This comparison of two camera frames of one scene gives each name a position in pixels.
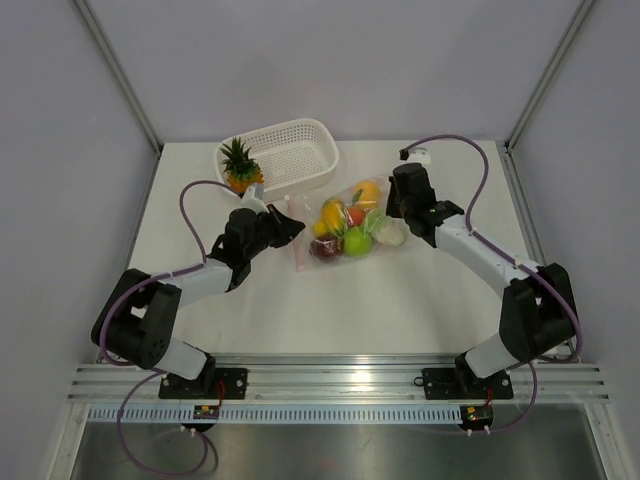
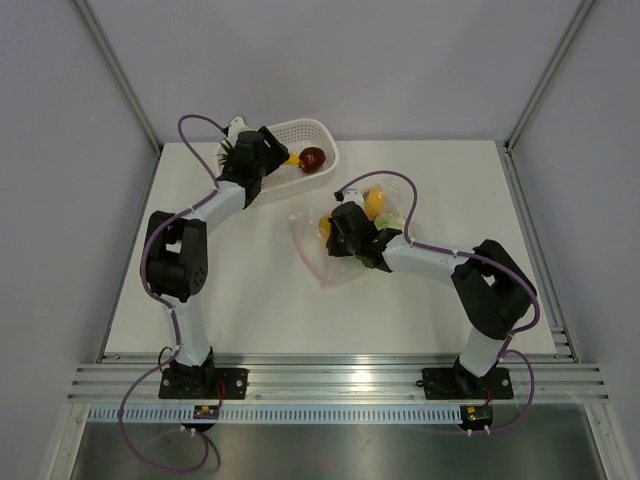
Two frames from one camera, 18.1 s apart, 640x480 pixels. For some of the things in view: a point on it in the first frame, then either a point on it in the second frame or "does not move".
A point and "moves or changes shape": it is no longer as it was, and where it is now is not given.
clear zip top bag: (341, 222) moves or changes shape
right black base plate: (447, 384) does not move
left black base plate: (212, 384) does not move
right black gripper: (391, 209) to (334, 248)
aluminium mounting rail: (341, 378) does not move
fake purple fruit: (325, 247) to (311, 158)
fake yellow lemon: (320, 228) to (294, 161)
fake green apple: (357, 242) moves or changes shape
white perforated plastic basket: (291, 157) does not move
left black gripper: (286, 229) to (276, 153)
